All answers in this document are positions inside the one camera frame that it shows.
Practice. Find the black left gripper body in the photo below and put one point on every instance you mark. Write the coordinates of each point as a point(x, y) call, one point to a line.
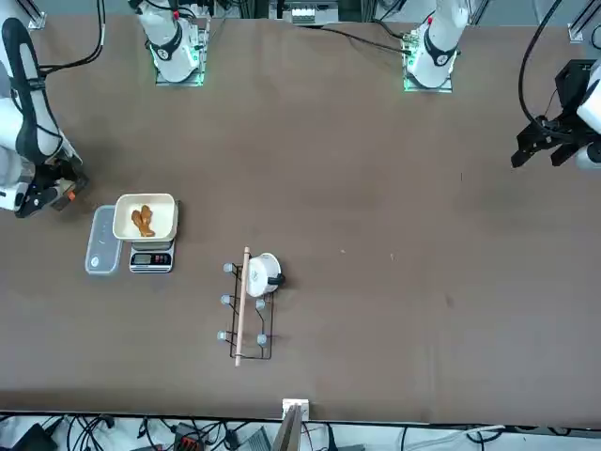
point(570, 89)

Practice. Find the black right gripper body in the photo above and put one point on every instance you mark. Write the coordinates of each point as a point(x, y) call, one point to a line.
point(30, 201)

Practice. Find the brown toy chicken leg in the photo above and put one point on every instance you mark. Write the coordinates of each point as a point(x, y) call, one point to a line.
point(143, 221)

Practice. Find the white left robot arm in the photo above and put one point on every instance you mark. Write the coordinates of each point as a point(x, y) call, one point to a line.
point(436, 47)

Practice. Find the white digital kitchen scale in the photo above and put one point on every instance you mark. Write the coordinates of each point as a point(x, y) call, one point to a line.
point(150, 258)

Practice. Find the clear plastic container lid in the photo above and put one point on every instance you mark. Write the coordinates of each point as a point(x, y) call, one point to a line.
point(101, 244)

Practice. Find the cream plastic container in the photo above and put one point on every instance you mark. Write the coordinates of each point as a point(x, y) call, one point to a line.
point(164, 216)

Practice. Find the white cup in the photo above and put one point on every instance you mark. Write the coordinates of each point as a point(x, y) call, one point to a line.
point(260, 275)

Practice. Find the black power adapter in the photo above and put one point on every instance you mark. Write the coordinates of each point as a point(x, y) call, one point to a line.
point(33, 439)

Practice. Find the grey socket block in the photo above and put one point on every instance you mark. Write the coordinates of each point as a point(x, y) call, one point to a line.
point(303, 15)

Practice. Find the black power strip red switches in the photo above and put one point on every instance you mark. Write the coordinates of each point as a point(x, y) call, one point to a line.
point(188, 441)

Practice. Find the aluminium rail bracket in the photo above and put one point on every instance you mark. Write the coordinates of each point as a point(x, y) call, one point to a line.
point(576, 32)
point(37, 20)

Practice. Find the white post bracket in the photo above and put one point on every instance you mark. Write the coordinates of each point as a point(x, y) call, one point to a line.
point(305, 406)

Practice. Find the aluminium camera post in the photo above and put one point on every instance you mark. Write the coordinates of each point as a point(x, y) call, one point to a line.
point(288, 432)

